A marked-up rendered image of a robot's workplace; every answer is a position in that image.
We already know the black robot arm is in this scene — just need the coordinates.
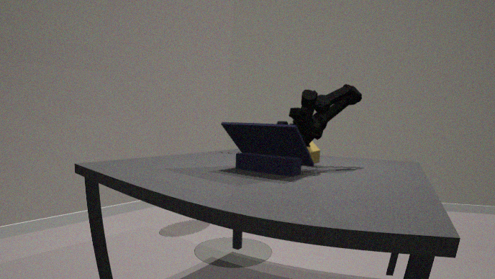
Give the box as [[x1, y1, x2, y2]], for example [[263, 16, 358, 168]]
[[289, 84, 362, 147]]

